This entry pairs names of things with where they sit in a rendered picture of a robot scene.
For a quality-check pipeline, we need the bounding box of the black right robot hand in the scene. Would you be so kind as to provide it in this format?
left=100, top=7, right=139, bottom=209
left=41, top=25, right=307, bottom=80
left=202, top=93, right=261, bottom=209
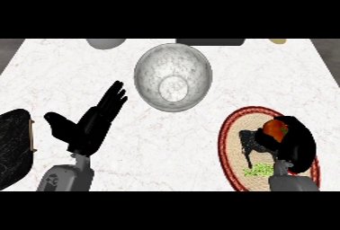
left=254, top=115, right=317, bottom=174

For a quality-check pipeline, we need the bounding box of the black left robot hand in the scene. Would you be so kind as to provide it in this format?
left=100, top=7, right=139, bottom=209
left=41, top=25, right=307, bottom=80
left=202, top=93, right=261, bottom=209
left=42, top=80, right=128, bottom=157

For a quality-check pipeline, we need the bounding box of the red tomato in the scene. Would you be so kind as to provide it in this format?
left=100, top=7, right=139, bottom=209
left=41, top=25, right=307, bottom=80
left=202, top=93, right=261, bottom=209
left=261, top=119, right=289, bottom=144

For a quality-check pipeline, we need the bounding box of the round woven red-rimmed placemat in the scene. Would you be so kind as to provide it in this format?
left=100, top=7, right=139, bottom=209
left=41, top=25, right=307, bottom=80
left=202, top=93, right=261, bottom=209
left=215, top=105, right=320, bottom=192

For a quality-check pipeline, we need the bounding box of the grey speckled bowl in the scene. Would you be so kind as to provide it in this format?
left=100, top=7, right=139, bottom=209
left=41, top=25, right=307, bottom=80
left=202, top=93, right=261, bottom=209
left=133, top=42, right=214, bottom=113

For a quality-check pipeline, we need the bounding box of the grey rounded object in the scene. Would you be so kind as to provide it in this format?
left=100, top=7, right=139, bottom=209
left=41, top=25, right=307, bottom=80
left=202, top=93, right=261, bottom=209
left=84, top=39, right=127, bottom=50

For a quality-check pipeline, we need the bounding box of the dark grey flat object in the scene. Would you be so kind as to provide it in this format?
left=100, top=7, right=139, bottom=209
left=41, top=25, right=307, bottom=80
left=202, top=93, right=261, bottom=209
left=176, top=39, right=246, bottom=47

